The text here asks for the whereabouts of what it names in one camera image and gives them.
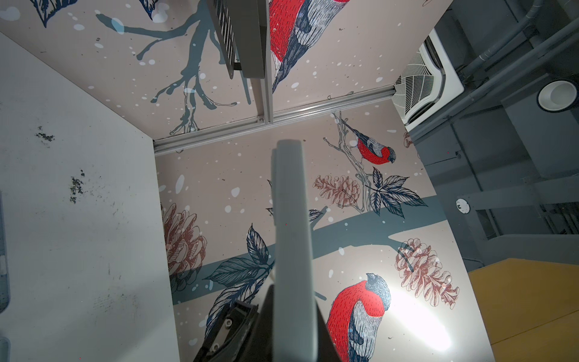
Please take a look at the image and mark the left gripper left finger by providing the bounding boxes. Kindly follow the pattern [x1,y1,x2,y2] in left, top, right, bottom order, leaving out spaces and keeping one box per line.
[241,285,274,362]

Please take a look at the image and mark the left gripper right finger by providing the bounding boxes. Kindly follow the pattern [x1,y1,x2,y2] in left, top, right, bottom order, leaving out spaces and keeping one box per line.
[316,306,341,362]

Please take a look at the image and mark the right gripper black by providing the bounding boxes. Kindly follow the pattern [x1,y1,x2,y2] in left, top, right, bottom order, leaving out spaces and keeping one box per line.
[194,301,259,362]

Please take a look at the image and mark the black phone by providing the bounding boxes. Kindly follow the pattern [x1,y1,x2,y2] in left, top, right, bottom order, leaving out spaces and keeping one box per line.
[271,140,318,361]

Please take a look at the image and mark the grey-blue phone case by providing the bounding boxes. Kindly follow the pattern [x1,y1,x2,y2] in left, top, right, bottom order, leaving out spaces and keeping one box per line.
[0,205,11,313]

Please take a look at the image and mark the ceiling air conditioner unit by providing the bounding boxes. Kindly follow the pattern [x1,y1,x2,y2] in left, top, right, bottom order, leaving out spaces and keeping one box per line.
[391,30,464,131]

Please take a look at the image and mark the round ceiling spotlight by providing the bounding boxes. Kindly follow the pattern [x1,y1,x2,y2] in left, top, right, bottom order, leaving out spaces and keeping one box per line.
[537,79,578,113]

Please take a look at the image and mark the grey ceiling pipe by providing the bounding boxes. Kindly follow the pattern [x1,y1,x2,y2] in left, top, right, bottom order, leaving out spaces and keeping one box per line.
[456,0,579,91]

